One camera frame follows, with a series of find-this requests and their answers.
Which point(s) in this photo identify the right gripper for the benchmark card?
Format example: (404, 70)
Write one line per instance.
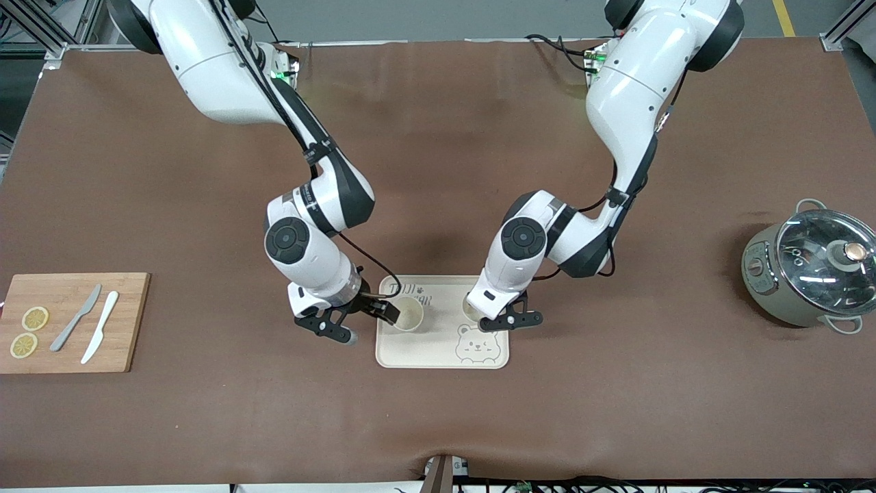
(361, 302)

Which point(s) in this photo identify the grey plastic knife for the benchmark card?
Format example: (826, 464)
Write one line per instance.
(72, 322)

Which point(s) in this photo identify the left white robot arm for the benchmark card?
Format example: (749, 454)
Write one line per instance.
(636, 89)

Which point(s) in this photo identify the white plastic knife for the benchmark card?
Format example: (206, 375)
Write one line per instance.
(101, 325)

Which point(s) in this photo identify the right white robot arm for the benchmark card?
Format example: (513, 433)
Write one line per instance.
(226, 68)

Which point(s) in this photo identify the glass pot lid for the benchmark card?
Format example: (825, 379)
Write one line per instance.
(814, 274)

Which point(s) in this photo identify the brown table mat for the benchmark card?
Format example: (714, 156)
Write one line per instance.
(438, 424)

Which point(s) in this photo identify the cream tray with bear print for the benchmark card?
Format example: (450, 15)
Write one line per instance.
(424, 349)

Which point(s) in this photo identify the aluminium frame profile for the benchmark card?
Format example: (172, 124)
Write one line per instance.
(41, 31)

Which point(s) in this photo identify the yellow floor tape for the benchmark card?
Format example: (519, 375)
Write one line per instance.
(786, 17)

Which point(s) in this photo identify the white plastic cup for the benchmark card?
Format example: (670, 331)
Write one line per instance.
(471, 309)
(410, 316)

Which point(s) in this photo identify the wooden cutting board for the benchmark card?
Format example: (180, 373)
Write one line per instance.
(123, 329)

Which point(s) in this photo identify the yellow lemon slice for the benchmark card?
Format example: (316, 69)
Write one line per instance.
(35, 318)
(24, 346)

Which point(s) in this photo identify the grey-green cooking pot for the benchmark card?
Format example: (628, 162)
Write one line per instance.
(766, 287)

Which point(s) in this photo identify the table edge clamp bracket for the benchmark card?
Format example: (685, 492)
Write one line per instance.
(441, 476)

